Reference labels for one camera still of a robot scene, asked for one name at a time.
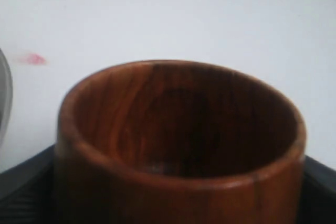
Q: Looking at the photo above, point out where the round steel tray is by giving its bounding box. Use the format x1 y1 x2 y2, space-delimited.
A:
0 50 13 144

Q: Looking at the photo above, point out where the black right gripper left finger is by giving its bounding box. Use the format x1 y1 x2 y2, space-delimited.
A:
1 145 56 224

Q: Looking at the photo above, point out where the brown wooden cup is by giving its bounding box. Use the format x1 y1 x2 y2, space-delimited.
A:
55 60 306 223

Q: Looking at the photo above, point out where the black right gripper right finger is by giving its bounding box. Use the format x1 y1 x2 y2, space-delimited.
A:
298 156 336 224

